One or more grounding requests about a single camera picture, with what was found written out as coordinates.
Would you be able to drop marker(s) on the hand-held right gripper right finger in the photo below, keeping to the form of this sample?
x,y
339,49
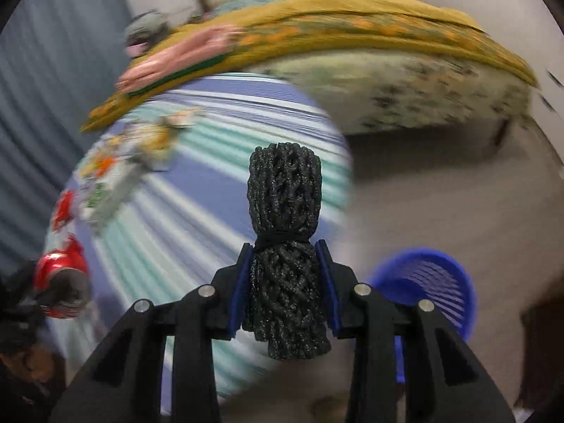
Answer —
x,y
329,293

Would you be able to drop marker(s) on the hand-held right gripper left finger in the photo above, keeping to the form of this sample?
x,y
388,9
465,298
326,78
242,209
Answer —
x,y
240,293

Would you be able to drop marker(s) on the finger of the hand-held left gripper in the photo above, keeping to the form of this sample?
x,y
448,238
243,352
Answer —
x,y
68,293

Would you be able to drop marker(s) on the red snack packet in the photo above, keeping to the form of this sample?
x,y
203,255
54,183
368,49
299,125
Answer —
x,y
64,210
57,264

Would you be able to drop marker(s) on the blue plastic basket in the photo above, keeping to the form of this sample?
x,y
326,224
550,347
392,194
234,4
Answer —
x,y
436,282

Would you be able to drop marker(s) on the black foam net sleeve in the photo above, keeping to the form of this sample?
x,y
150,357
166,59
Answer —
x,y
282,194

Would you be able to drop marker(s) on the person's left forearm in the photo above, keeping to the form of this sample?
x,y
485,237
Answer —
x,y
26,365

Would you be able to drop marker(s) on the white green wrapper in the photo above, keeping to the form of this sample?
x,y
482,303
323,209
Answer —
x,y
103,196

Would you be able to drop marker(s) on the striped tablecloth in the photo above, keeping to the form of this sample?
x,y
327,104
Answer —
x,y
211,185

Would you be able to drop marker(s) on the yellow green packet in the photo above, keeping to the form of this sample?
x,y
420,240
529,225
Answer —
x,y
154,139

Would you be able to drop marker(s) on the blue-grey curtain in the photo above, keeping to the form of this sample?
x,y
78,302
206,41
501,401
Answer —
x,y
53,75

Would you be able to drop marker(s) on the dark wooden furniture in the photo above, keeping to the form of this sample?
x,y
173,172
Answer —
x,y
544,352

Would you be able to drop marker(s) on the bed with floral sheet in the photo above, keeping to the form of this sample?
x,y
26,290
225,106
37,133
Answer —
x,y
418,83

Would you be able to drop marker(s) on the pink folded cloth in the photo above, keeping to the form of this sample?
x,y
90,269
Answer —
x,y
176,53

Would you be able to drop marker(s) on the grey bag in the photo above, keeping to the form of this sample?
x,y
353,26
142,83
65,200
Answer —
x,y
147,26

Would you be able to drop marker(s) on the yellow floral blanket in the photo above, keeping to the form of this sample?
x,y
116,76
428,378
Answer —
x,y
352,13

